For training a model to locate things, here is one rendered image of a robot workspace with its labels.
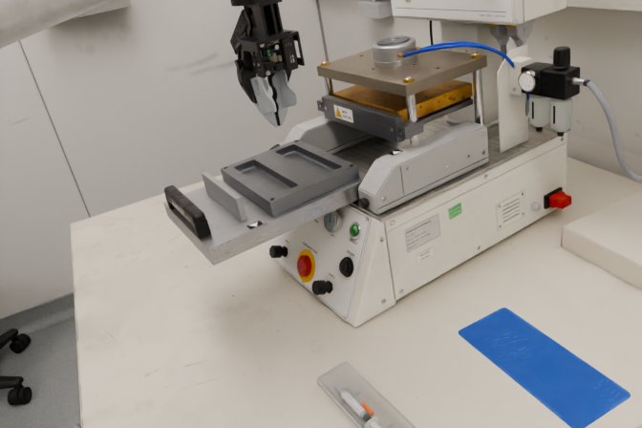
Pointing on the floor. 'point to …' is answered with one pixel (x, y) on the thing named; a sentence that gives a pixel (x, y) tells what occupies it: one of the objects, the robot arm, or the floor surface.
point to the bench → (334, 328)
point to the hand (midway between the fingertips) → (274, 117)
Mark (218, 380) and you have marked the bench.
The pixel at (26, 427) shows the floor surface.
